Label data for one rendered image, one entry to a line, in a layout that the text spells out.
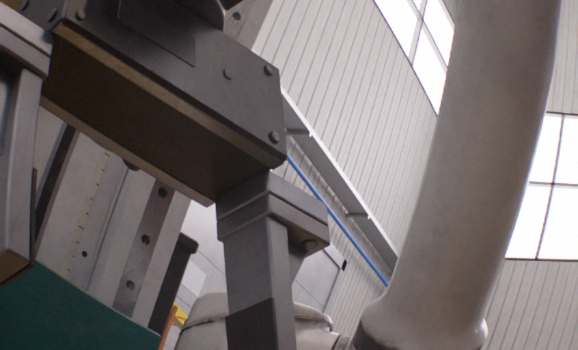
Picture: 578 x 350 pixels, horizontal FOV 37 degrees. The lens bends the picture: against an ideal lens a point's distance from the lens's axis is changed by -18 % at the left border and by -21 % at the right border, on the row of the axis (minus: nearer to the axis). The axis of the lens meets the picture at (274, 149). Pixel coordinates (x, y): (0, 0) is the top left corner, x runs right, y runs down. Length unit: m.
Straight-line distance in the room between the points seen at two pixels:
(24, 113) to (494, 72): 0.58
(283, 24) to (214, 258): 2.92
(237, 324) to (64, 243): 0.75
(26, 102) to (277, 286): 0.14
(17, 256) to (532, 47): 0.63
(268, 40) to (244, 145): 11.38
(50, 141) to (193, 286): 9.59
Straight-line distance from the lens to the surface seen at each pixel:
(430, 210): 0.90
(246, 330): 0.40
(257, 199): 0.42
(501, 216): 0.89
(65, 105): 0.40
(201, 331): 1.01
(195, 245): 1.36
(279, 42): 11.99
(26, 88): 0.34
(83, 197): 1.16
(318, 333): 1.02
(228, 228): 0.43
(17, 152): 0.32
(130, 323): 1.08
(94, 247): 1.16
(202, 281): 10.84
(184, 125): 0.40
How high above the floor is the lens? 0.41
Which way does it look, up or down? 25 degrees up
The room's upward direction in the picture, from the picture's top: 20 degrees clockwise
